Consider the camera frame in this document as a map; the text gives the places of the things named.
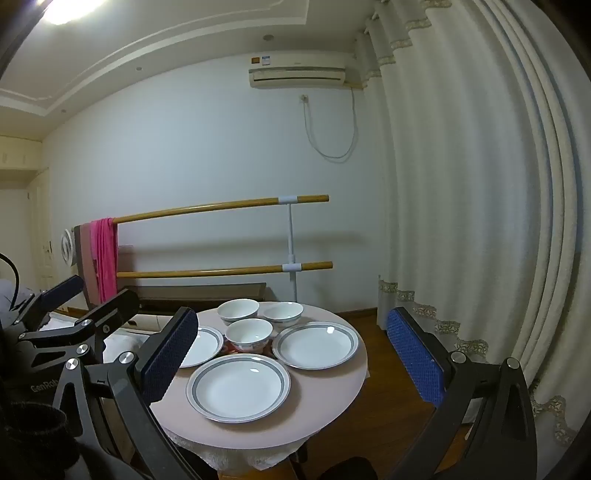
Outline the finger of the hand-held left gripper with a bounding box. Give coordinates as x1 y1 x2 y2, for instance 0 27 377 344
18 275 86 332
18 290 140 345

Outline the white round fan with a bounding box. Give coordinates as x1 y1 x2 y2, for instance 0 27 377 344
60 227 77 266

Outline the brown cloth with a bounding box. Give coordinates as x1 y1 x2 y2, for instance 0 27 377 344
74 222 100 308

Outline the white barre post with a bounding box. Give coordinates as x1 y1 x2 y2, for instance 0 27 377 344
278 196 302 303

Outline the person's left forearm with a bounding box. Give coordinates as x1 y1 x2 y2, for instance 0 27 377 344
0 401 81 480

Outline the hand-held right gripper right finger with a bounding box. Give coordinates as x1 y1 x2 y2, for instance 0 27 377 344
387 307 539 480

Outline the white bowl grey band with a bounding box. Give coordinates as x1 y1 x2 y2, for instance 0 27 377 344
225 318 274 354
263 302 304 328
217 298 260 326

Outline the pink cloth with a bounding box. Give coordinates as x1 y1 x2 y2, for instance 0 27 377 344
90 218 119 303

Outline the long wooden barre bar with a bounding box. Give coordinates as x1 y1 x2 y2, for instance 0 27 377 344
117 261 334 279
113 195 330 225

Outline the white door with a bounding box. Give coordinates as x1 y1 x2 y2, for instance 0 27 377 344
28 168 61 294

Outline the white wall air conditioner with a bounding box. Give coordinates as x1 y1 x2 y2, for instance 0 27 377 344
248 52 348 89

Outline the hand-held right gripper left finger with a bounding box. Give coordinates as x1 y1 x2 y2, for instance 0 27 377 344
53 307 204 480

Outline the white air conditioner power cable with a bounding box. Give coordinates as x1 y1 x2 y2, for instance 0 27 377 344
302 85 360 161

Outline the black cable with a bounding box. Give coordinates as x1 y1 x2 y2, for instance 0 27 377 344
0 253 22 309

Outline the white lace tablecloth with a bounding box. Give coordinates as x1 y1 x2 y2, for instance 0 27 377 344
161 427 308 474

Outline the cream overhead cupboard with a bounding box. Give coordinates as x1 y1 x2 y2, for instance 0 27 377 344
0 136 44 188

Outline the white pleated curtain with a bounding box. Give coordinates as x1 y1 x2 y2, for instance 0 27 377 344
355 0 589 462

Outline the bright ceiling lamp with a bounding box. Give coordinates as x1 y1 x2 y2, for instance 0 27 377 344
34 0 100 26

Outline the white plate grey rim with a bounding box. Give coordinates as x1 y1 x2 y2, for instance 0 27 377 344
185 354 291 424
178 325 225 368
271 322 360 371

